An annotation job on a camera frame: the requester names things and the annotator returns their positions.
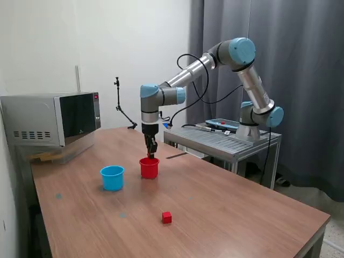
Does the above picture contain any black white shoe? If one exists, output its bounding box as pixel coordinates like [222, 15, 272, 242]
[276, 176, 291, 188]

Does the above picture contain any grey metal robot stand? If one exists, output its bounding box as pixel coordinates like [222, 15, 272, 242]
[163, 123, 282, 190]

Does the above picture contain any black cable with silver plug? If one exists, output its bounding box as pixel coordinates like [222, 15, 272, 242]
[181, 123, 232, 135]

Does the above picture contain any wooden block stack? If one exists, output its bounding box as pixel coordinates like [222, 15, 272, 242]
[28, 152, 63, 163]

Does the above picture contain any silver microwave oven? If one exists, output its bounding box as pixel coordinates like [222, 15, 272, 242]
[0, 92, 102, 148]

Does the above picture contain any blue teach pendant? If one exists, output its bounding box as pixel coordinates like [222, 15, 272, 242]
[205, 119, 240, 129]

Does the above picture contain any grey curtain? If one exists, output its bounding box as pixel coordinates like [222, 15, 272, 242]
[187, 0, 344, 203]

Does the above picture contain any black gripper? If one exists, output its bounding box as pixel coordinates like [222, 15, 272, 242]
[141, 123, 159, 160]

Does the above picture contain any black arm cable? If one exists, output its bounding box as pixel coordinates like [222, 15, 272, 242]
[169, 53, 244, 127]

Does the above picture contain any black stand power cable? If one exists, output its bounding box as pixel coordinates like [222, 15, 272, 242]
[259, 125, 272, 186]

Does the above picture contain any blue plastic cup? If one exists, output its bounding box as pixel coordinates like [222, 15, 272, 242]
[99, 165, 125, 192]

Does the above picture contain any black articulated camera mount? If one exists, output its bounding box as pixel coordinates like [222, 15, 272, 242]
[113, 76, 138, 130]

